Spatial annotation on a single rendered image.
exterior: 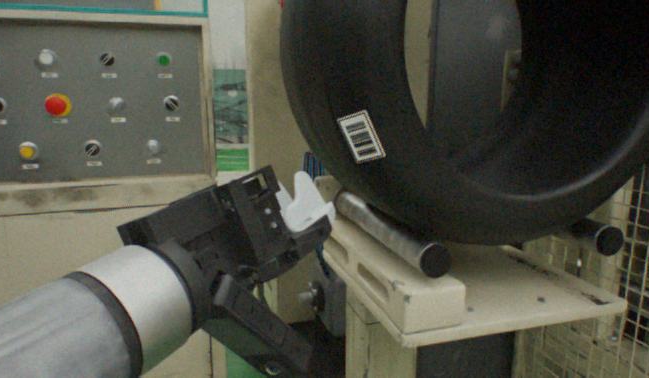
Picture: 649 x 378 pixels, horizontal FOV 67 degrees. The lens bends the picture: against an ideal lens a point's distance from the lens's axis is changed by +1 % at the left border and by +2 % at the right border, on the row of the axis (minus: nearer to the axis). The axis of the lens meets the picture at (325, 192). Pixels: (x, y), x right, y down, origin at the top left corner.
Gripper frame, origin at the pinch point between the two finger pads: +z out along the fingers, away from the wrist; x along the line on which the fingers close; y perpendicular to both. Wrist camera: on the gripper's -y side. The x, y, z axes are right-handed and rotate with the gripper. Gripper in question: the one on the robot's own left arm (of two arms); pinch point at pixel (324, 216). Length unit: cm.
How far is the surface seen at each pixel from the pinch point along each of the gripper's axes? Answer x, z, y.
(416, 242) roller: 0.9, 17.7, -10.3
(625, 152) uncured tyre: -22.6, 38.6, -9.7
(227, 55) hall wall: 598, 677, 190
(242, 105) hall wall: 608, 675, 96
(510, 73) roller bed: -1, 84, 4
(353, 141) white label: 1.4, 12.4, 5.4
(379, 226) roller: 9.4, 24.1, -8.9
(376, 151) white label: -0.8, 12.9, 3.4
